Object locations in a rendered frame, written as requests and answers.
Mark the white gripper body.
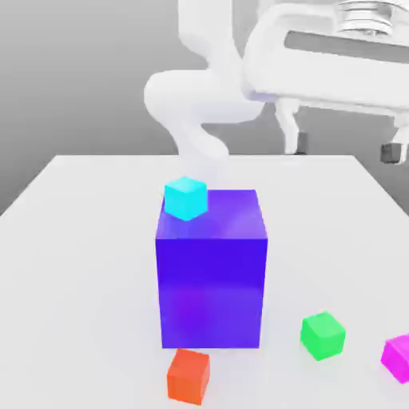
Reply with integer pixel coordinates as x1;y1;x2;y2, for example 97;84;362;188
241;2;409;120

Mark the small cyan cube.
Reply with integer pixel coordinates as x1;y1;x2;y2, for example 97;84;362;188
164;175;209;222

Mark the large purple box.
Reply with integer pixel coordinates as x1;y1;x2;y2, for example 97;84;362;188
155;189;268;350

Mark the small green cube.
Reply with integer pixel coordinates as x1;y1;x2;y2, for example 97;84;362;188
300;311;347;363

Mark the small magenta cube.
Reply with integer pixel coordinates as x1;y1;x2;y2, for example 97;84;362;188
379;333;409;385

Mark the small orange cube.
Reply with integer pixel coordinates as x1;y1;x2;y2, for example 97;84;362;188
166;347;212;407

